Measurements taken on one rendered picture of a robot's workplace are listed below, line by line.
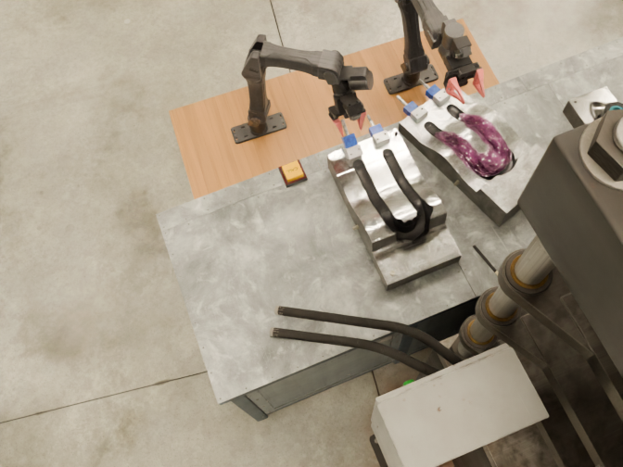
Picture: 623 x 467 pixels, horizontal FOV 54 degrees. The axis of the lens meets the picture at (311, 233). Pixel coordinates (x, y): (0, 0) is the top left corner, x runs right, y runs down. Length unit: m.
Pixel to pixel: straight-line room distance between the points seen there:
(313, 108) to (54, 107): 1.77
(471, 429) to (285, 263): 1.00
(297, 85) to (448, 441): 1.54
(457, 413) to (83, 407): 2.02
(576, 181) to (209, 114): 1.72
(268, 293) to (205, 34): 2.02
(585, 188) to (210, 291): 1.44
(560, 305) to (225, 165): 1.35
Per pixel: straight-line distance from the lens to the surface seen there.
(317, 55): 1.89
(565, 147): 0.88
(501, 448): 1.99
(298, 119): 2.31
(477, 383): 1.29
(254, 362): 1.98
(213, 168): 2.25
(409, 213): 1.97
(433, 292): 2.03
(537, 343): 1.53
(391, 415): 1.26
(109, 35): 3.87
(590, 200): 0.86
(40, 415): 3.06
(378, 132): 2.13
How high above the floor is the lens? 2.72
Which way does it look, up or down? 67 degrees down
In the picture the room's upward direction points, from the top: 9 degrees counter-clockwise
